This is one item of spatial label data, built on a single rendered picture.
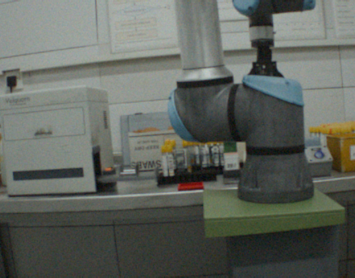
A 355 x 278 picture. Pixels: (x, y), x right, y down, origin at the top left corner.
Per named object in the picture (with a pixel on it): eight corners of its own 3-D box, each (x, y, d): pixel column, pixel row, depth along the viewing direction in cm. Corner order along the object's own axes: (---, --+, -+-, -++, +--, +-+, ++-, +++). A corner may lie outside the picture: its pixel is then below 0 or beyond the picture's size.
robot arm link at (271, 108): (299, 147, 71) (295, 69, 70) (228, 147, 77) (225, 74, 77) (311, 141, 82) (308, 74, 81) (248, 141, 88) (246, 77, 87)
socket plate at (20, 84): (5, 91, 177) (4, 71, 176) (6, 91, 178) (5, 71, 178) (22, 89, 176) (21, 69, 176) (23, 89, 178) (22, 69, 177)
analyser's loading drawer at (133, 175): (84, 186, 114) (82, 168, 114) (90, 183, 121) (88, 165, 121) (157, 182, 113) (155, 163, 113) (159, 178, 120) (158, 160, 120)
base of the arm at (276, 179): (319, 202, 71) (319, 146, 71) (236, 204, 74) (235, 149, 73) (308, 186, 86) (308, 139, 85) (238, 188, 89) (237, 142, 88)
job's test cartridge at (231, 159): (225, 177, 116) (223, 155, 115) (225, 175, 120) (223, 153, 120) (239, 176, 115) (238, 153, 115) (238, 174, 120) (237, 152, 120)
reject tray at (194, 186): (177, 191, 109) (177, 188, 109) (178, 186, 116) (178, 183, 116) (203, 189, 109) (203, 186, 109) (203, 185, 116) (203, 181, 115)
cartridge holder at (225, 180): (223, 184, 114) (222, 171, 113) (223, 179, 123) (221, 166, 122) (242, 183, 113) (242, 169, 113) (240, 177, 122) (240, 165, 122)
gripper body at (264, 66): (252, 82, 116) (249, 40, 116) (252, 84, 125) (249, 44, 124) (278, 81, 115) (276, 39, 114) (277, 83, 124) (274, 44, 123)
